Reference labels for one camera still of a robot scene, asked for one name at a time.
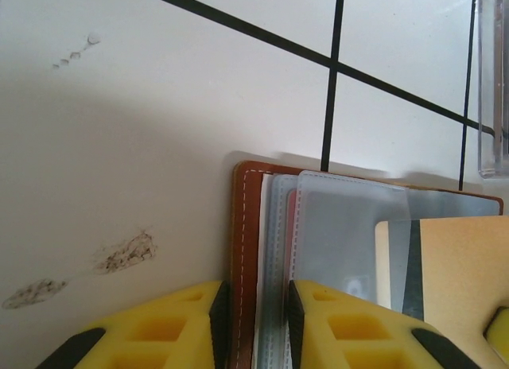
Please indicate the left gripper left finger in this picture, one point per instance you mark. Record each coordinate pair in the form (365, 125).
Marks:
(159, 329)

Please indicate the clear acrylic card stand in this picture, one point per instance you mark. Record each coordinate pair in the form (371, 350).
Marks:
(487, 106)

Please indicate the gold card with black stripe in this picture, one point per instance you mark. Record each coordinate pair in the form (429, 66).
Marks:
(457, 265)

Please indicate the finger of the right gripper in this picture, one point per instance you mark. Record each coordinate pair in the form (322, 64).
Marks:
(499, 333)

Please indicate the brown leather card holder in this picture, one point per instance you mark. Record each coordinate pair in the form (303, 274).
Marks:
(246, 226)

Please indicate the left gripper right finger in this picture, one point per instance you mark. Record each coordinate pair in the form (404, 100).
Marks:
(358, 333)

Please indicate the red plastic card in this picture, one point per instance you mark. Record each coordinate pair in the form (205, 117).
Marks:
(293, 226)

